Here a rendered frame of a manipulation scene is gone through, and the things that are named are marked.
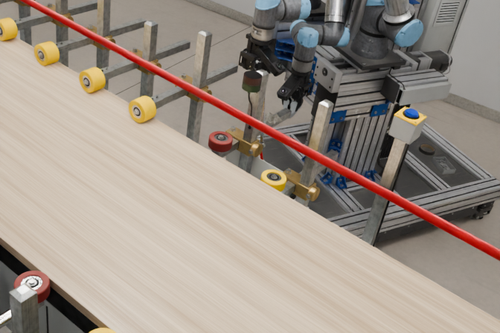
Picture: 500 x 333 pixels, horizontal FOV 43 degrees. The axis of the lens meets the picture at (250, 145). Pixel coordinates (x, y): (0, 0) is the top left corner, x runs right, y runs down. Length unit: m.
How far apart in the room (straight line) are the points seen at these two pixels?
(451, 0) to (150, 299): 1.93
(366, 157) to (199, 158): 1.38
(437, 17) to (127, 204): 1.69
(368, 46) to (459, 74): 2.24
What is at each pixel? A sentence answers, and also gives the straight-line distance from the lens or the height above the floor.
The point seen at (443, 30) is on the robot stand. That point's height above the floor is 1.06.
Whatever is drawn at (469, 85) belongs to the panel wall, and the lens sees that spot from 4.73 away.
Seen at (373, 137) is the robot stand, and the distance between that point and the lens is 3.13.
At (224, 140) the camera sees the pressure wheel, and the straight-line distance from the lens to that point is 2.09.
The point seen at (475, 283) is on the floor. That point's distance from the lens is 3.29.
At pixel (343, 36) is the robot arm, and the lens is 2.42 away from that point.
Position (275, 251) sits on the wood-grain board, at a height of 0.90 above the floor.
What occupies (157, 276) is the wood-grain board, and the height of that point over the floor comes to 0.90.
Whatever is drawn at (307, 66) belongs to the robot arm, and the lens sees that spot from 2.33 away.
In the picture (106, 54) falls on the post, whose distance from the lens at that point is 2.58.
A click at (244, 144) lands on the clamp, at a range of 2.17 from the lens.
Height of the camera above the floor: 2.05
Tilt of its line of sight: 33 degrees down
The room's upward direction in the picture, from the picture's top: 10 degrees clockwise
